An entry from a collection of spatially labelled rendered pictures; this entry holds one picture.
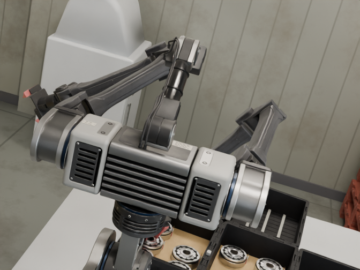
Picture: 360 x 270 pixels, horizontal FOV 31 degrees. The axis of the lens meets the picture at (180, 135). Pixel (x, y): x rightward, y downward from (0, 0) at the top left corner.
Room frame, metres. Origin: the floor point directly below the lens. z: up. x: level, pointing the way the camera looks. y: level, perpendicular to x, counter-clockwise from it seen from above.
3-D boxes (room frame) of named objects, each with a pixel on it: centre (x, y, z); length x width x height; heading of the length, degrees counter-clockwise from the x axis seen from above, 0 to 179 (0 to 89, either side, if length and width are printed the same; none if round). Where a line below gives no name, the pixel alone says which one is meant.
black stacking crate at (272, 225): (2.31, -0.43, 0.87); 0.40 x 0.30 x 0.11; 169
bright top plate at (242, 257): (2.04, -0.31, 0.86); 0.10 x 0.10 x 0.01
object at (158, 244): (1.99, 0.01, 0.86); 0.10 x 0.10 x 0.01
